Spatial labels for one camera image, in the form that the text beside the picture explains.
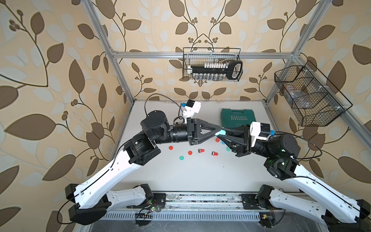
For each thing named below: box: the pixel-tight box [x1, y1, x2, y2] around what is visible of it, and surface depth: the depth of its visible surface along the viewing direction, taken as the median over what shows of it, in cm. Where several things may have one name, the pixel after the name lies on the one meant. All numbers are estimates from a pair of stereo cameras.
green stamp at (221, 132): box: [214, 129, 227, 136], surface depth 45 cm
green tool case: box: [220, 108, 257, 129], surface depth 108 cm
